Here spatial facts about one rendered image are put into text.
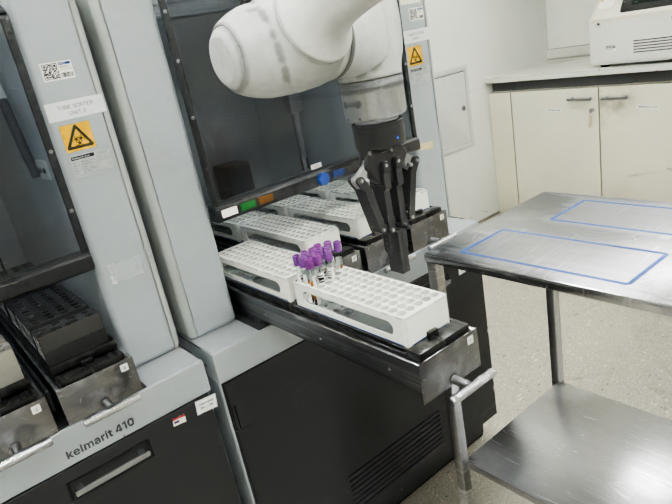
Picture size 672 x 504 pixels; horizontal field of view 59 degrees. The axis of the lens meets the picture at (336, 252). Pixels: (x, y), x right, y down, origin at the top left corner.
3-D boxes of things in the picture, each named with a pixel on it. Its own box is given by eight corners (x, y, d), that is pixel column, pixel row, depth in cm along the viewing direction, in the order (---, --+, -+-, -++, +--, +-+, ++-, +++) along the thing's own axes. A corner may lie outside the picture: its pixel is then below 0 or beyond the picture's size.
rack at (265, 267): (219, 279, 138) (212, 254, 136) (255, 263, 143) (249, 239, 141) (292, 308, 115) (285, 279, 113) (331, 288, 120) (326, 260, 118)
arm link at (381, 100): (325, 86, 84) (333, 128, 86) (368, 82, 77) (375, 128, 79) (372, 75, 89) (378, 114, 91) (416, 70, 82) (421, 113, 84)
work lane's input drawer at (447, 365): (212, 305, 142) (202, 270, 139) (260, 283, 149) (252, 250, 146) (446, 418, 86) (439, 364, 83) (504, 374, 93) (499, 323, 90)
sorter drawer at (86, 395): (-5, 327, 154) (-18, 295, 151) (49, 306, 162) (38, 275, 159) (76, 437, 99) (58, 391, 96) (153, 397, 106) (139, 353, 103)
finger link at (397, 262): (400, 230, 90) (397, 231, 89) (407, 272, 92) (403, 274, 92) (387, 227, 92) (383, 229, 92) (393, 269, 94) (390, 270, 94)
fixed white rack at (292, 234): (244, 247, 157) (238, 225, 155) (275, 234, 162) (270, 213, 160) (310, 267, 134) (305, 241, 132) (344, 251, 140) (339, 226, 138)
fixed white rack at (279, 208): (234, 216, 189) (229, 197, 187) (260, 206, 195) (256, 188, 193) (286, 227, 167) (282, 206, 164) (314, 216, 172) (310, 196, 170)
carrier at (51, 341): (107, 337, 114) (97, 309, 112) (110, 340, 112) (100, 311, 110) (44, 364, 107) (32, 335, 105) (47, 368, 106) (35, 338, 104)
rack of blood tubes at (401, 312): (297, 310, 113) (290, 281, 111) (337, 290, 119) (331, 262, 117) (409, 355, 91) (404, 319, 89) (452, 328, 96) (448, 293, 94)
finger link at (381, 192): (390, 159, 86) (382, 162, 85) (399, 233, 89) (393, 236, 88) (371, 159, 89) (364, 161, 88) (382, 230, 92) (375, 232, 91)
